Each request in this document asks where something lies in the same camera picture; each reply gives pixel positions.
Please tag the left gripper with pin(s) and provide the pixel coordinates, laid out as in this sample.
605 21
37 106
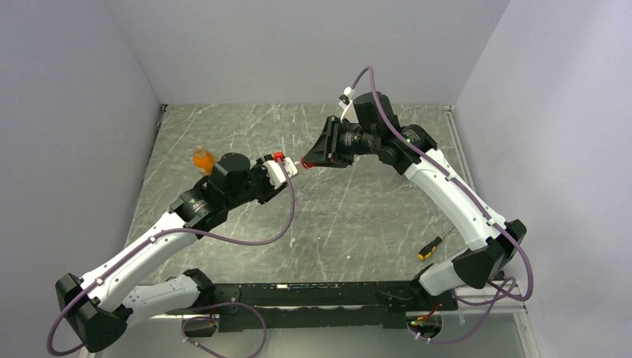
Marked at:
270 189

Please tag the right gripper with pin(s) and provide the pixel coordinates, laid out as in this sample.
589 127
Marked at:
326 152

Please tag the small clear orange bottle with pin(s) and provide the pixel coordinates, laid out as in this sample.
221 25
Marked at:
203 160

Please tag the clear red-label water bottle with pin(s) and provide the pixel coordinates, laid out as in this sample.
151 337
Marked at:
296 165

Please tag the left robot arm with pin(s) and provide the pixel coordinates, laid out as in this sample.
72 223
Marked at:
101 304

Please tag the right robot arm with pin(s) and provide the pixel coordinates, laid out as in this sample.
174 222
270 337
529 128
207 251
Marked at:
373 128

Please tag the black yellow screwdriver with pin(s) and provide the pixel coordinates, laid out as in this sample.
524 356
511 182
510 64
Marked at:
427 251

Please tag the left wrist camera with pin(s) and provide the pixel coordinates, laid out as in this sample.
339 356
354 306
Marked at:
278 162

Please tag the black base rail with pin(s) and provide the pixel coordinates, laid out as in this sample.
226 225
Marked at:
388 304

